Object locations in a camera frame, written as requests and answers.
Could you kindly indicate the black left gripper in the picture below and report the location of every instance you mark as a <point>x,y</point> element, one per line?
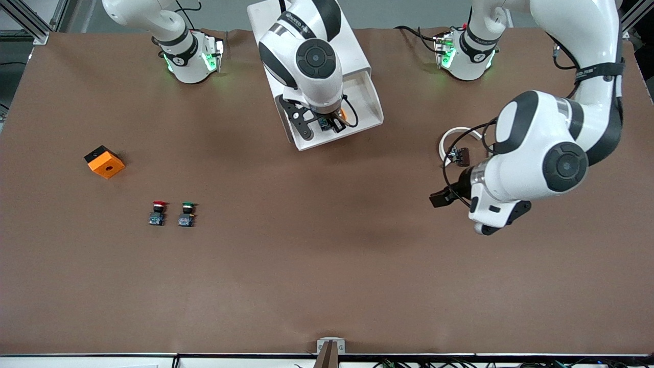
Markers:
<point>463,186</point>

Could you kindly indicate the yellow push button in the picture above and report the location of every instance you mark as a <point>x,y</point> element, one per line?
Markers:
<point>324,123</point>

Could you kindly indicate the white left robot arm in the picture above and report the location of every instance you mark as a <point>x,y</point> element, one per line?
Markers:
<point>536,153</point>

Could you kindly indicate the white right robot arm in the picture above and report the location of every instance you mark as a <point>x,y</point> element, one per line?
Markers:
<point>311,66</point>

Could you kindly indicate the green push button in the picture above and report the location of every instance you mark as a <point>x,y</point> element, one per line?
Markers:
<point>187,213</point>

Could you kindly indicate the red push button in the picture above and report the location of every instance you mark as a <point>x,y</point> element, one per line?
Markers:
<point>158,212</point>

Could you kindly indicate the brown paper table cover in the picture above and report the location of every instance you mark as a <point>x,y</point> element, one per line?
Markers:
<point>327,266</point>

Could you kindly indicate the orange box with black base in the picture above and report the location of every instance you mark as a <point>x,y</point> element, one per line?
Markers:
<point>107,166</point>

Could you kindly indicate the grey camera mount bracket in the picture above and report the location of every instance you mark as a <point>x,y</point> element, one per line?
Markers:
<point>330,347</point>

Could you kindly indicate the aluminium frame profile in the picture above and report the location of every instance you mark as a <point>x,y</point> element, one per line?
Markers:
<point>28,23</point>
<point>636,15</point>

